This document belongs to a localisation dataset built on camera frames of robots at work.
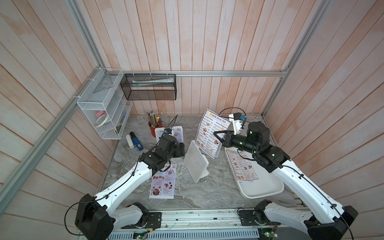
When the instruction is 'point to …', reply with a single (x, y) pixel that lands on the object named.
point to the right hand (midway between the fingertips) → (213, 133)
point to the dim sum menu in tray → (242, 165)
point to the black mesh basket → (149, 86)
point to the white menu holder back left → (176, 131)
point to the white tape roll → (100, 125)
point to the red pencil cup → (153, 128)
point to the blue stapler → (136, 141)
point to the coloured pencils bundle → (154, 120)
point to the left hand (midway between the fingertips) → (177, 148)
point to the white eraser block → (130, 141)
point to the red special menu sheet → (163, 184)
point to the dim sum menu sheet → (206, 140)
